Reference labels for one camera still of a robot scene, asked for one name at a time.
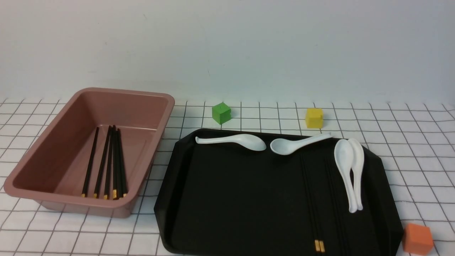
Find white spoon right outer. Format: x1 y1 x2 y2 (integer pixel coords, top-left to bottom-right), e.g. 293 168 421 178
348 138 365 210

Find white spoon right inner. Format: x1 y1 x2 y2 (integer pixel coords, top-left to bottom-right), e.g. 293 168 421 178
334 139 357 213

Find green cube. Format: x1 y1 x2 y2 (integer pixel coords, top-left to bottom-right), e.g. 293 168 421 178
212 102 232 125

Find pink plastic bin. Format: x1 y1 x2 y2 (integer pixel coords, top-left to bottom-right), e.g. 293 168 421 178
4 87 175 218

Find yellow cube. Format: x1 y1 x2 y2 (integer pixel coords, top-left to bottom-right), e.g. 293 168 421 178
305 108 323 129

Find white spoon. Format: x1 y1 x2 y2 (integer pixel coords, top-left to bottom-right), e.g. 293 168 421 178
195 133 267 152
348 138 365 210
334 139 357 213
270 133 332 155

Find black plastic tray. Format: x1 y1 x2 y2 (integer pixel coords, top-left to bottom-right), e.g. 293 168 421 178
154 129 404 256

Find black chopstick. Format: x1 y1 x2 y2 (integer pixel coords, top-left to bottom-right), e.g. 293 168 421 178
304 160 325 256
112 125 118 200
299 156 322 256
117 129 128 198
81 127 99 197
93 126 112 199
103 126 113 200

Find white spoon far left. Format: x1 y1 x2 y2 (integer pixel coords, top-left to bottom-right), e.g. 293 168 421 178
195 133 267 152

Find white spoon centre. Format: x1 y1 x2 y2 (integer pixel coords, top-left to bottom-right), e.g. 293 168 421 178
270 133 332 155

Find orange cube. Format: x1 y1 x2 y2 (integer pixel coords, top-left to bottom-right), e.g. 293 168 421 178
402 223 434 256

